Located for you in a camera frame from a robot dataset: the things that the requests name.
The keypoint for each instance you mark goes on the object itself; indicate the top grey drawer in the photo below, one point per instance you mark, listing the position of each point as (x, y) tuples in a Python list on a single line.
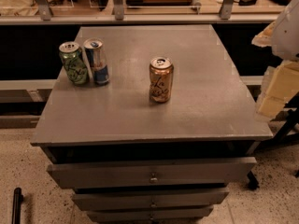
[(118, 174)]

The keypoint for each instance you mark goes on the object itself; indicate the grey drawer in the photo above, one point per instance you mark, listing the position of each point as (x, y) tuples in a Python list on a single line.
[(118, 174), (154, 214), (150, 199)]

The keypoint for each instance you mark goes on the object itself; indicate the bottom grey drawer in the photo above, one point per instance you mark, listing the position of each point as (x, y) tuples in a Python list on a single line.
[(154, 214)]

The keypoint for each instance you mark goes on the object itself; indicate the blue silver redbull can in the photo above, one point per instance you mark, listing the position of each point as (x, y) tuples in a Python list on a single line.
[(94, 50)]

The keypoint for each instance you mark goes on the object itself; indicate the middle grey drawer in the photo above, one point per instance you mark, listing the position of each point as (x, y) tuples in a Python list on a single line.
[(150, 199)]

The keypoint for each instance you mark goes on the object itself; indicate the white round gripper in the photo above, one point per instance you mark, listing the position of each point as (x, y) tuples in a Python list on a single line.
[(287, 34)]

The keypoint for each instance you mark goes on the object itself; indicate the grey metal railing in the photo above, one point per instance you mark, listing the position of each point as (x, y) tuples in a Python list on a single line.
[(17, 12)]

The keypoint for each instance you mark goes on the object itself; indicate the green lacroix can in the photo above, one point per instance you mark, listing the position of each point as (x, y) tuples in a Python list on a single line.
[(71, 56)]

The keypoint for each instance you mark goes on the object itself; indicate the black stand leg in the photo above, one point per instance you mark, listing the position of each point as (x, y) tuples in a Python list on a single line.
[(283, 136)]

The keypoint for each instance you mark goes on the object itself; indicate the orange lacroix can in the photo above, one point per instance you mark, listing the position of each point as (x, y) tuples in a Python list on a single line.
[(161, 72)]

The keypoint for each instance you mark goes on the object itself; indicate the grey drawer cabinet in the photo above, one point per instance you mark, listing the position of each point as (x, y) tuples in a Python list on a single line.
[(208, 116)]

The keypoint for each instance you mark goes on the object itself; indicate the black cabinet caster wheel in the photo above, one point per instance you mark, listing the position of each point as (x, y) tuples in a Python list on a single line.
[(253, 182)]

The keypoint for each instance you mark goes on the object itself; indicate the black pole on floor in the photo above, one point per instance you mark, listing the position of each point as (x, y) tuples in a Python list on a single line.
[(16, 209)]

